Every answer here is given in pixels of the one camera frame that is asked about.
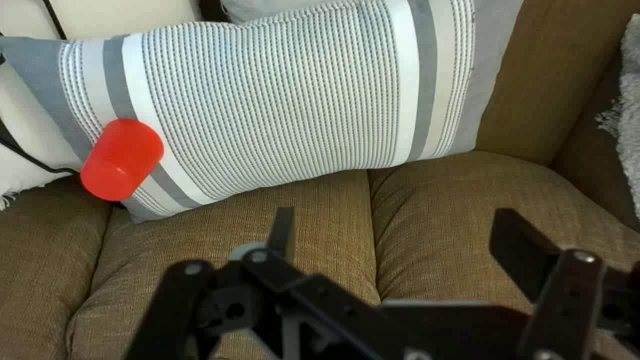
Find gray striped pillow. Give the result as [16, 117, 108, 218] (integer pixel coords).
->
[0, 0, 525, 226]

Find gray knitted blanket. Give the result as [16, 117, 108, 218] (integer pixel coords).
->
[593, 11, 640, 221]

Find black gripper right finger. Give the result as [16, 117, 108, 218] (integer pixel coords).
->
[487, 205, 640, 360]

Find red plastic cup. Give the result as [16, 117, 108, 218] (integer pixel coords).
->
[78, 117, 166, 204]

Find brown fabric sofa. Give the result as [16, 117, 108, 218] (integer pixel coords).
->
[0, 0, 640, 360]

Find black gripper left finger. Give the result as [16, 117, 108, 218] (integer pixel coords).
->
[121, 205, 384, 360]

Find black clothes hanger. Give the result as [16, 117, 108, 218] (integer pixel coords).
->
[0, 0, 76, 175]

